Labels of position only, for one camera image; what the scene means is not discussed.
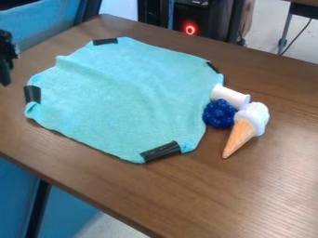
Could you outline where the toy ice cream cone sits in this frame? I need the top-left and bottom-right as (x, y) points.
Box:
(220, 101), (272, 160)

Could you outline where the light blue cloth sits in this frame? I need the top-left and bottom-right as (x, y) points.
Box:
(22, 36), (225, 165)

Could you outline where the blue toy berry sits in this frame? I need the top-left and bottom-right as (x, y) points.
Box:
(201, 98), (239, 129)

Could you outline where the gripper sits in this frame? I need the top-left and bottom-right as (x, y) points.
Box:
(0, 29), (21, 87)

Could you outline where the black computer tower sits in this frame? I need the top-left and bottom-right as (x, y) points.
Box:
(136, 0), (246, 44)

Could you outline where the white spool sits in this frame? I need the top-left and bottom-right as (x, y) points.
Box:
(208, 83), (253, 111)

